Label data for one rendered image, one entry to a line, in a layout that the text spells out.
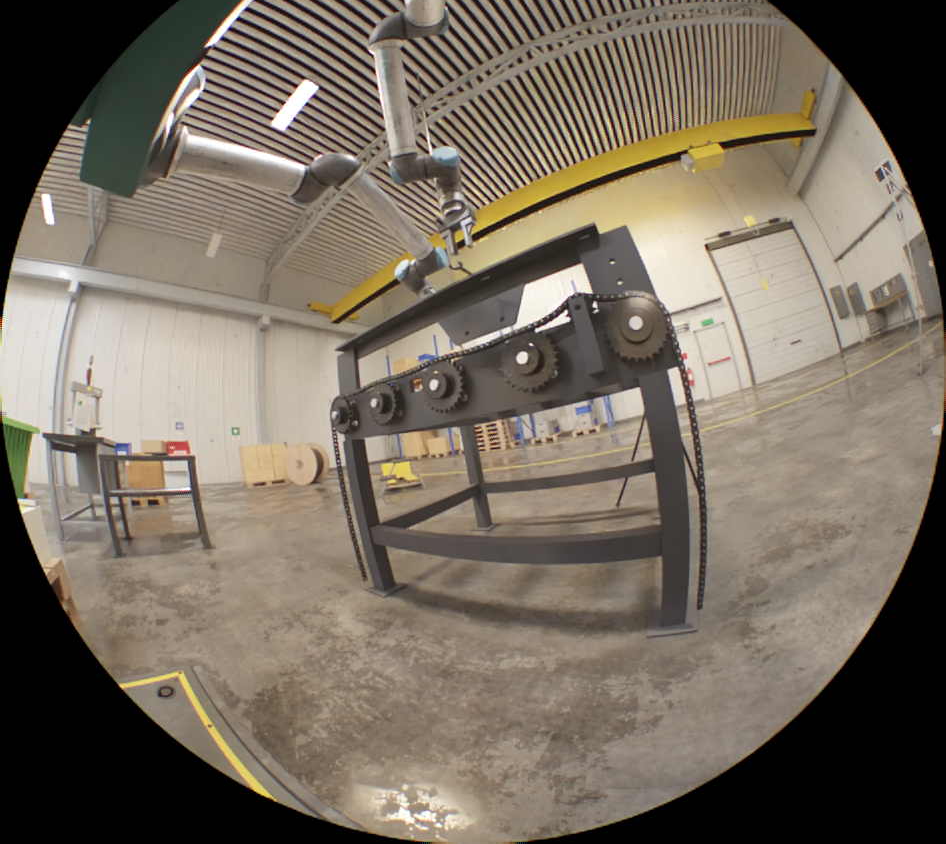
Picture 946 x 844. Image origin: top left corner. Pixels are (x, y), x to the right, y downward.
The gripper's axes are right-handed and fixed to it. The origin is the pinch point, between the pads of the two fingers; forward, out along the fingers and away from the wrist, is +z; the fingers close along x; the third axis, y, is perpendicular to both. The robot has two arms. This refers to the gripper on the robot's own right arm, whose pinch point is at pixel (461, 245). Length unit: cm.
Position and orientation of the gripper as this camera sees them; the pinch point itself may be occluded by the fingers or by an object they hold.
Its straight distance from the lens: 97.9
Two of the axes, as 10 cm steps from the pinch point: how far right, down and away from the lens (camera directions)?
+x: 8.3, -2.6, -5.0
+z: 1.8, 9.6, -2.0
